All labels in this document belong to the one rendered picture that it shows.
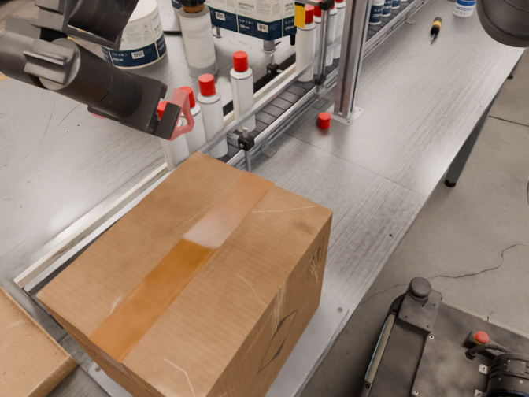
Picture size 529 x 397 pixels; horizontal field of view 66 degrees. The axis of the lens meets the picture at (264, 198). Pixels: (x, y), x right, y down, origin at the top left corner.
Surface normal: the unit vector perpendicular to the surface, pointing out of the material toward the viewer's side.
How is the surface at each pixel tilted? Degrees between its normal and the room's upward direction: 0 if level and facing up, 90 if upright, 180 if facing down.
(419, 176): 0
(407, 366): 0
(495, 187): 0
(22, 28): 51
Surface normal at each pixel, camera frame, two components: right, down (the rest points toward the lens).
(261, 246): -0.03, -0.67
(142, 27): 0.64, 0.56
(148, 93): -0.33, -0.10
